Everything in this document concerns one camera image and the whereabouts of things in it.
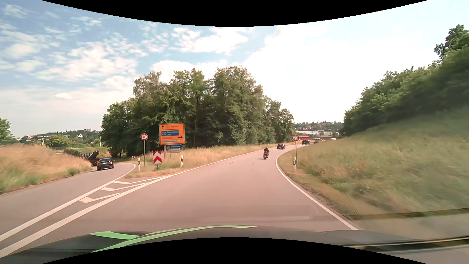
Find group of tall trees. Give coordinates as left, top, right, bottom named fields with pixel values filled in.
left=100, top=66, right=296, bottom=158

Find dry grass verge wedge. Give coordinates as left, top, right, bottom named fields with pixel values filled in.
left=125, top=142, right=294, bottom=179

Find grey asphalt road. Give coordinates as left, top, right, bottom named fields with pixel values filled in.
left=0, top=144, right=360, bottom=258

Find round speed limit sign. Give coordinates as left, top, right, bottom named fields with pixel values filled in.
left=140, top=133, right=149, bottom=167
left=292, top=134, right=300, bottom=165

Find orange direction sign board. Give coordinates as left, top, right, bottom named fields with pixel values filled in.
left=159, top=123, right=185, bottom=160

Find car's own bonnet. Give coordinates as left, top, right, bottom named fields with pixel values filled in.
left=0, top=225, right=469, bottom=264

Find grassy bank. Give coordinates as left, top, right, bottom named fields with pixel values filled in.
left=277, top=106, right=469, bottom=241

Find distant buildings on hill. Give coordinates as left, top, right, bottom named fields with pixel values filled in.
left=15, top=129, right=102, bottom=144

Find row of trees and bushes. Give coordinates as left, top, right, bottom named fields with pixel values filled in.
left=339, top=24, right=469, bottom=137

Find dry grass field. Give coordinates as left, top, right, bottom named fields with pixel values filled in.
left=0, top=144, right=93, bottom=195

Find tree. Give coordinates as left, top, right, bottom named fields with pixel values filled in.
left=0, top=118, right=14, bottom=144

